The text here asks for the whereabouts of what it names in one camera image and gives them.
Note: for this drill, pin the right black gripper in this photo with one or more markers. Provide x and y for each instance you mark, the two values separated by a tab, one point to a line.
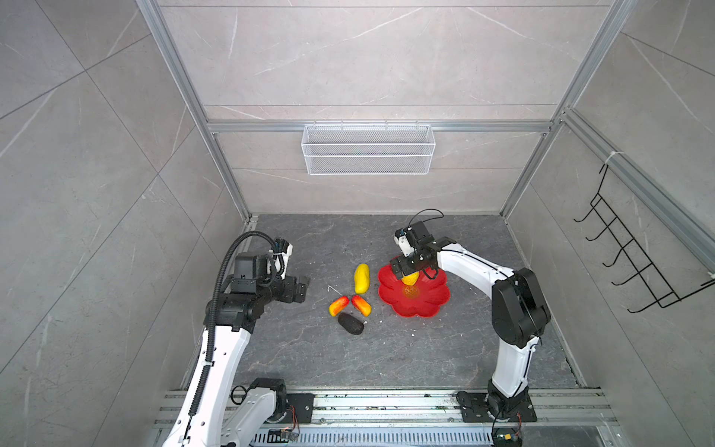
405	269

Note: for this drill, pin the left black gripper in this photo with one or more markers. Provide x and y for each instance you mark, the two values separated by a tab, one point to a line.
288	294

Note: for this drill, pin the yellow fake apple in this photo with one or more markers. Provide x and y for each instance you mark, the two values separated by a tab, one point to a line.
411	280

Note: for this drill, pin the red flower-shaped fruit bowl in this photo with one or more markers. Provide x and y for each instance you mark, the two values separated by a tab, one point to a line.
424	298

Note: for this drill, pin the yellow fake mango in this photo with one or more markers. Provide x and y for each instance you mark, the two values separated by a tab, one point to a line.
362	279

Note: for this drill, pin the red-orange fake mango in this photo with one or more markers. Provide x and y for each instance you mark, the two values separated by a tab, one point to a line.
338	306
362	305

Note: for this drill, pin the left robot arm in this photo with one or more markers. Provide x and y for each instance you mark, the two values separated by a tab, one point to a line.
229	324

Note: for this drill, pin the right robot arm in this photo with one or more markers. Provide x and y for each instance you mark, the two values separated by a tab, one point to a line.
519	310

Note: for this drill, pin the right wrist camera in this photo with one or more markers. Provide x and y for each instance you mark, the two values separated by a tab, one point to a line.
400	238

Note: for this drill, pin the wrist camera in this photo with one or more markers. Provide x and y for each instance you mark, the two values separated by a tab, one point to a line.
282	253
400	238

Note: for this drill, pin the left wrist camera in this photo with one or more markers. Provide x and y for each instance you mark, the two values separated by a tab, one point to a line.
282	253

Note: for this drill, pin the white wire mesh basket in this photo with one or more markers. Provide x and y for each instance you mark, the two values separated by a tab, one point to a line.
368	149

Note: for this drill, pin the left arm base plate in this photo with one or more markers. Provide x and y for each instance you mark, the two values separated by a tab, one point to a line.
296	406

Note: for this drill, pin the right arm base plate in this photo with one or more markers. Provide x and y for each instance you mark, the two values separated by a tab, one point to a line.
485	407

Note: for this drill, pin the aluminium rail frame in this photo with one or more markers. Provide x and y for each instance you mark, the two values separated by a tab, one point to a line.
418	417

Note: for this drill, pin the black wire hook rack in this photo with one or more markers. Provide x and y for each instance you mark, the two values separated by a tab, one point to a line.
659	292

